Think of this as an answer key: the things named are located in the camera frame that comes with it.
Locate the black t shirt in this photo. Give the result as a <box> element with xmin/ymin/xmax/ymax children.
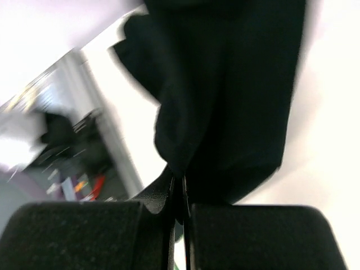
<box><xmin>114</xmin><ymin>1</ymin><xmax>306</xmax><ymax>203</ymax></box>

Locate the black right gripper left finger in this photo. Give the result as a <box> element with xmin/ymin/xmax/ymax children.
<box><xmin>1</xmin><ymin>168</ymin><xmax>175</xmax><ymax>269</ymax></box>

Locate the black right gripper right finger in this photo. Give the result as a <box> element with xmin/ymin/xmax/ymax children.
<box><xmin>182</xmin><ymin>174</ymin><xmax>346</xmax><ymax>269</ymax></box>

